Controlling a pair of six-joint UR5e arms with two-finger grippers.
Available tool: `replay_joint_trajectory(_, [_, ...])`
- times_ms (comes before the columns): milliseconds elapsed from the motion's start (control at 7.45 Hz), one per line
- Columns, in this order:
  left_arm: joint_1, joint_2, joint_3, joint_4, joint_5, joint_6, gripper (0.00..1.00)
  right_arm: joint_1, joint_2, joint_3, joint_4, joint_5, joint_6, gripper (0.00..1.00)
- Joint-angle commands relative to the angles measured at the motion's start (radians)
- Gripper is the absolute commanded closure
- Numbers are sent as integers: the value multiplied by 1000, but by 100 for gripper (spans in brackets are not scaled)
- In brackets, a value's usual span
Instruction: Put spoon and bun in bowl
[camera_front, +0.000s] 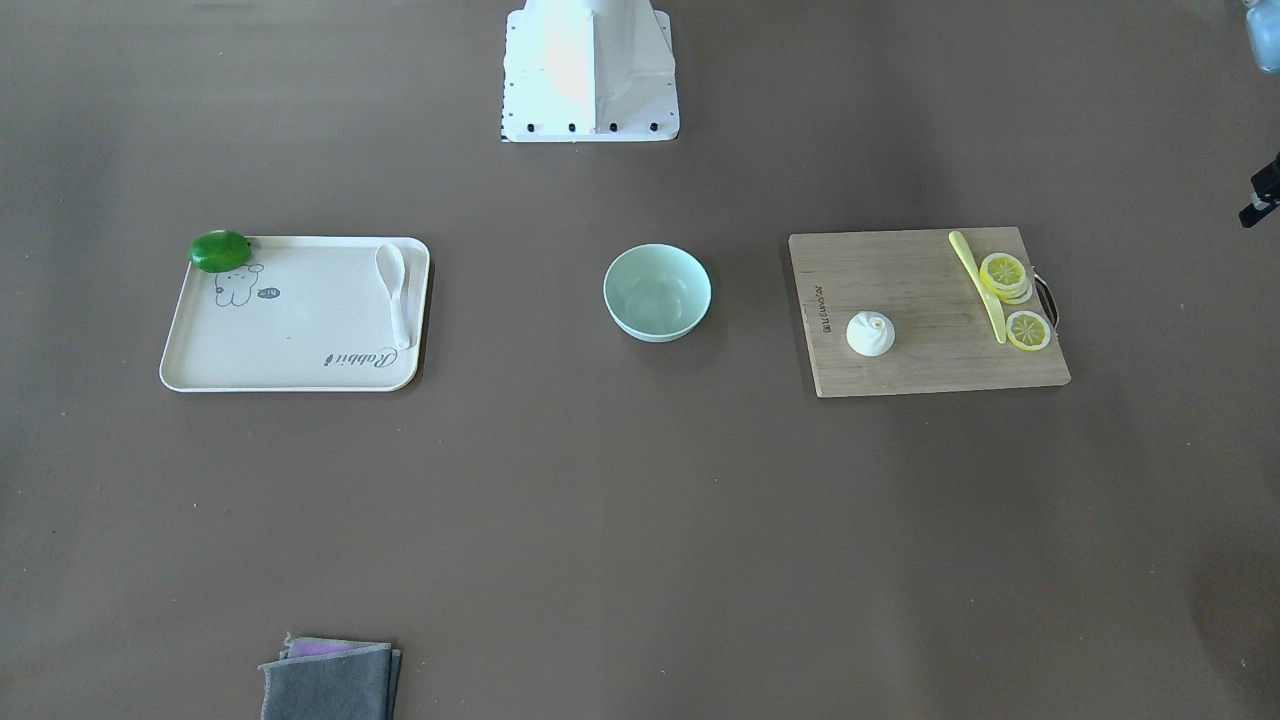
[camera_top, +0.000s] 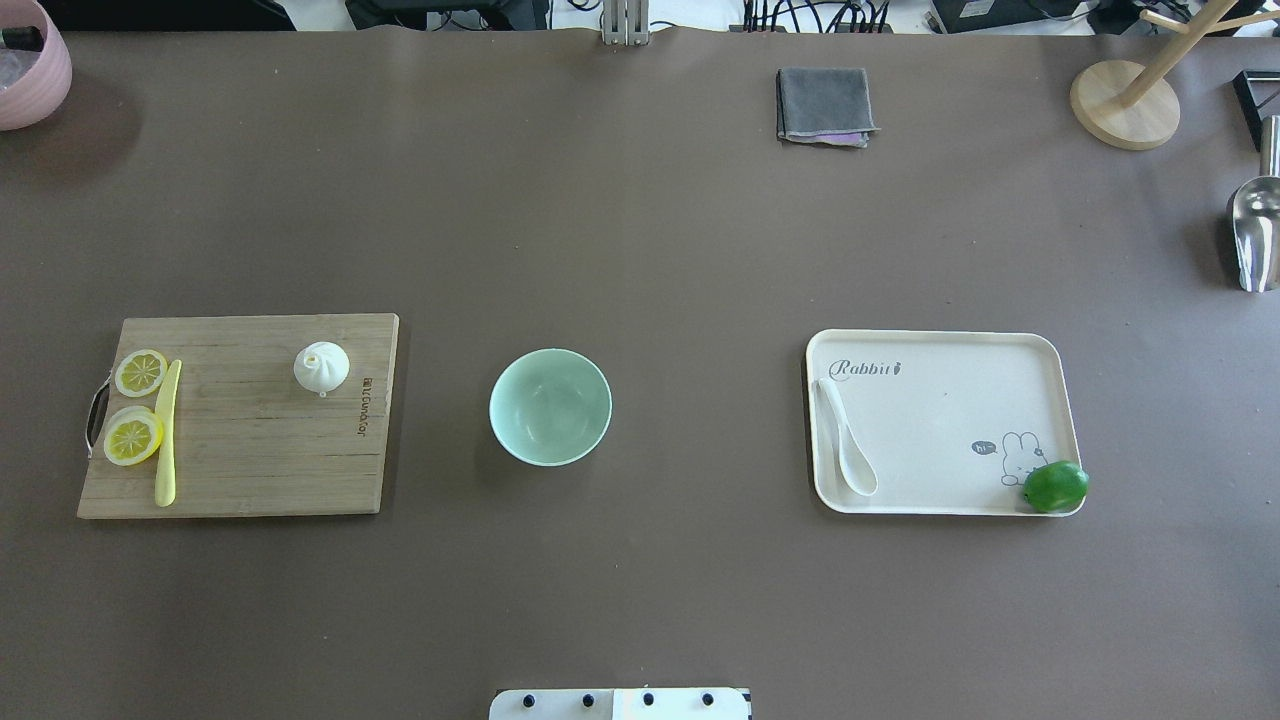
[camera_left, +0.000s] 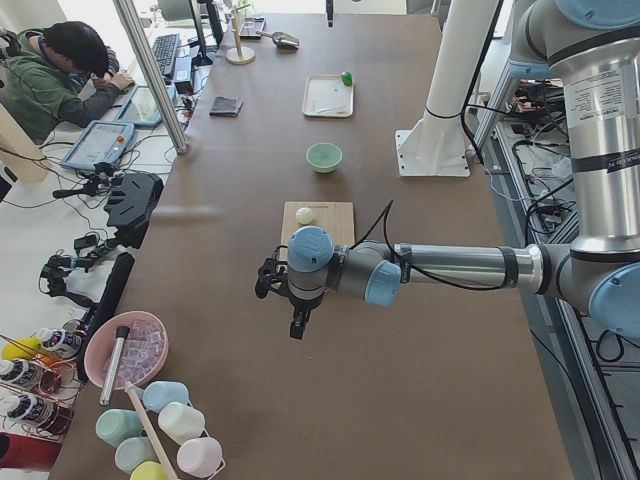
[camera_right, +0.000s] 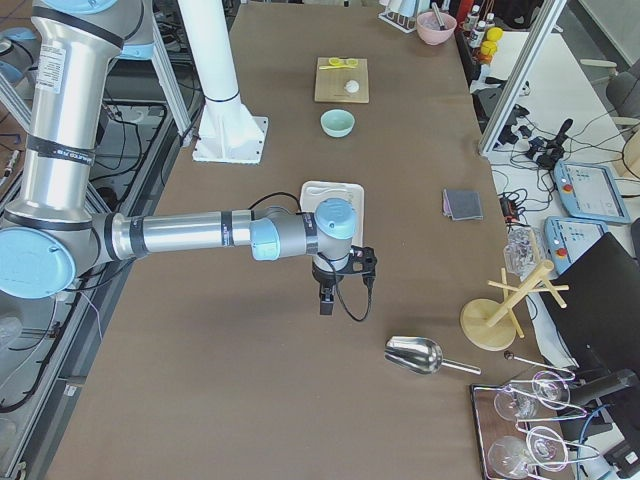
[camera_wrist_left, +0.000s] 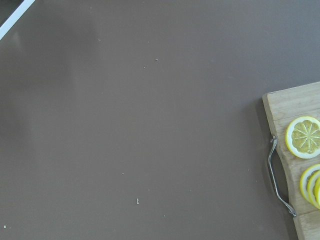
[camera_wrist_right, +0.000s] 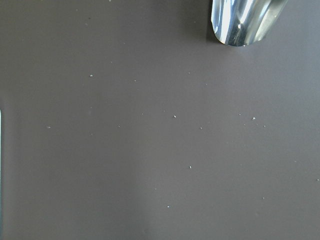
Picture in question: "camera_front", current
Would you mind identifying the white ceramic spoon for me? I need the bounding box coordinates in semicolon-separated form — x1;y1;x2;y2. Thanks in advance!
375;243;411;348

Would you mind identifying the mint green bowl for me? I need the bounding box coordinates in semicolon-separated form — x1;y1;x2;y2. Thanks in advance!
602;243;712;343

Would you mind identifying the wooden cutting board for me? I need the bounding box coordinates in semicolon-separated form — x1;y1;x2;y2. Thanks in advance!
787;229;1071;398

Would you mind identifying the cream rabbit print tray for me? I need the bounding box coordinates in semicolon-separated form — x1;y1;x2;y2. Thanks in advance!
159;236;431;392

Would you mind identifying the yellow plastic knife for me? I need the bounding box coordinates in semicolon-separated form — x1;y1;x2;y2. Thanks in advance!
948;231;1009;345

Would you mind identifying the upper lemon slice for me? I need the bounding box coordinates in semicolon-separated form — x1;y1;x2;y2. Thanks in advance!
979;252;1033;305

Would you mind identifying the lemon slice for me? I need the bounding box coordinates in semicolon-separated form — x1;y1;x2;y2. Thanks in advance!
1006;310;1053;352
979;252;1033;305

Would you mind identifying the lower lemon slice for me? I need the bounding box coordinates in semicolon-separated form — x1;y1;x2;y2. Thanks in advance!
1006;310;1053;352

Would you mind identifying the green lime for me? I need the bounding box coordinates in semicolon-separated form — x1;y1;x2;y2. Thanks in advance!
187;231;253;274

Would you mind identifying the grey folded cloth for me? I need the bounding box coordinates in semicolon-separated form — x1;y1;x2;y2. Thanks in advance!
259;634;402;719

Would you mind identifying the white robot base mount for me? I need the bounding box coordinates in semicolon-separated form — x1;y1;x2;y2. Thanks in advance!
500;1;681;143

